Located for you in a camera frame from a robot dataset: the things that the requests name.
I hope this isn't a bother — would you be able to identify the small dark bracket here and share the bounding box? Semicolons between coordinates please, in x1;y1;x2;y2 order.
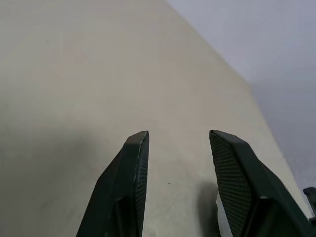
303;187;316;220

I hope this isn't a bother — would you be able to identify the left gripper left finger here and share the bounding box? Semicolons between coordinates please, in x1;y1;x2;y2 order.
76;130;151;237

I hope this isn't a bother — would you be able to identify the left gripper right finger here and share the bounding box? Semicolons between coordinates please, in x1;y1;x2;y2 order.
209;130;316;237

